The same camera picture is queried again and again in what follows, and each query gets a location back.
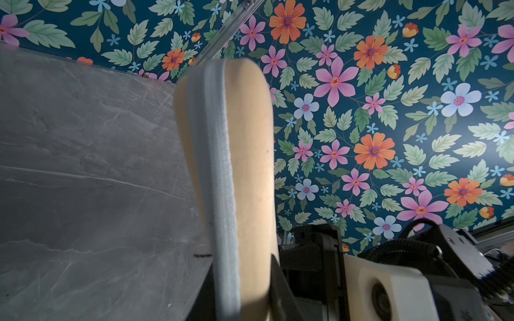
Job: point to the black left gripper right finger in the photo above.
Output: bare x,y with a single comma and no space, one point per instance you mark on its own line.
282,302

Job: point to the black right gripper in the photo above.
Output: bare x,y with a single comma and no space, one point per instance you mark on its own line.
314,269

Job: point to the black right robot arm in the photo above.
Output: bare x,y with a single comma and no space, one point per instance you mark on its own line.
439,274

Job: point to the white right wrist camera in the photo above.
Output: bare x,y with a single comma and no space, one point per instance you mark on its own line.
377,291

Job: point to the white case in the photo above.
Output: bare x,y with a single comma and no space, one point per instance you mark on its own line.
224,116

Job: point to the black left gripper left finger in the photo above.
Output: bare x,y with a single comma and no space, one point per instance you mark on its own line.
204,307

